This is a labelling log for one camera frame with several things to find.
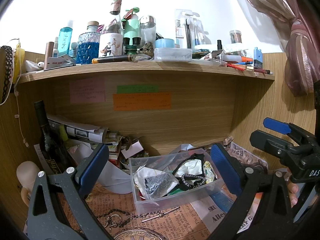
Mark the white carton with red print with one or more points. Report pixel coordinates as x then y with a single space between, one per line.
60 61

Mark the clear jar of sticks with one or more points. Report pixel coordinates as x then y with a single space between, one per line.
235 38

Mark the clear liquor bottle with label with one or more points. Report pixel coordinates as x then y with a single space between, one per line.
111 45

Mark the wooden shelf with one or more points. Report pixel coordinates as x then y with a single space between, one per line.
187 120

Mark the clear blister pack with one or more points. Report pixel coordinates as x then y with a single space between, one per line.
190 27

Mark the brown fountain pen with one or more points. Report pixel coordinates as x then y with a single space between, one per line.
112 59

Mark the black capped vial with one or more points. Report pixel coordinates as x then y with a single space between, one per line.
219 45

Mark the pocket watch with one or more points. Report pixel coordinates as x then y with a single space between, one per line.
140 236

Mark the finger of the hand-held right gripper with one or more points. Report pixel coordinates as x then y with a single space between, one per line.
276 125
265 140

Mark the orange marker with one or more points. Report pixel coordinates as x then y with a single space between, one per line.
247 60

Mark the stack of papers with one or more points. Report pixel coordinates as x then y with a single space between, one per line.
80 132

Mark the light blue tape roll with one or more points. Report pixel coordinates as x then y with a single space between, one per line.
164 43

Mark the clear lidded container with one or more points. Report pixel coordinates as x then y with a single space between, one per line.
172 54

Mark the clear plastic box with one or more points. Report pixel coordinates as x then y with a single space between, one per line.
150 205

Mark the person's right hand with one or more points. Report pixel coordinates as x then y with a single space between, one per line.
293 191

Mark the pink sticky note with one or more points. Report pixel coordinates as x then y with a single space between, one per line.
87 90

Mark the black lace band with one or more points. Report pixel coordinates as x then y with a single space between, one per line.
7 72

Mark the small white paper box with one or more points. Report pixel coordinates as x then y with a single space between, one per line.
132 150

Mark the yellow ribbon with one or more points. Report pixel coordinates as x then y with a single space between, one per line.
18 62

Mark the glass bottle with blue beads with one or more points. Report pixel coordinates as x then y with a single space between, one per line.
87 52

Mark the brown tube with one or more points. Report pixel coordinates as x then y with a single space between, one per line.
49 55

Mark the blue cloth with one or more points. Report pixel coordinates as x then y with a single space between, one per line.
221 201

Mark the floral cloth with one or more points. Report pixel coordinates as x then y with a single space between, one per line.
209 171

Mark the yellow highlighter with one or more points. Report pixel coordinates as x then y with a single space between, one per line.
63 132

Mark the green knitted cloth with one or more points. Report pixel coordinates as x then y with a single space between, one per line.
176 191

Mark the white paper sheet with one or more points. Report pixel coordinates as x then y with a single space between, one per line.
110 177

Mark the mint green pump bottle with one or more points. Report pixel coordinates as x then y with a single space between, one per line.
131 27

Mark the white tube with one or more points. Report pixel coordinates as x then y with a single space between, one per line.
231 58

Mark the clear bottle with steel cap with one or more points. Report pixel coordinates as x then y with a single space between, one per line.
147 33

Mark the small white spray bottle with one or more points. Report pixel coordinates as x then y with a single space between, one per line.
55 51

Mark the small bowl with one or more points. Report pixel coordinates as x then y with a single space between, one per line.
125 165

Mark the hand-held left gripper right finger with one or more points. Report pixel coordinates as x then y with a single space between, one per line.
225 172

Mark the pink striped curtain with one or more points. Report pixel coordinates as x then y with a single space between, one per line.
300 55

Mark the blue plastic block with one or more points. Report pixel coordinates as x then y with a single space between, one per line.
258 58

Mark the metal key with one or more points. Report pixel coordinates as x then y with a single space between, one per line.
160 214

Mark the teal liquid bottle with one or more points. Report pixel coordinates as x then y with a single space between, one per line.
65 41

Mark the dark wine bottle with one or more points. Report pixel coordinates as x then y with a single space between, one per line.
47 140

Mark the orange sticky note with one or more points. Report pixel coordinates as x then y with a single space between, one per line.
142 101

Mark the red pens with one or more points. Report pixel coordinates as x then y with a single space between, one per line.
236 66

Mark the green sticky note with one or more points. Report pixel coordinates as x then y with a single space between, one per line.
137 88

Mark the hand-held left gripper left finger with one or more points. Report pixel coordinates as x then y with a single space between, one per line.
93 170

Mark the beige figurine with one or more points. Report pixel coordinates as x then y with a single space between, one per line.
26 172

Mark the small green binoculars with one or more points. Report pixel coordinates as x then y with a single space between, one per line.
131 46

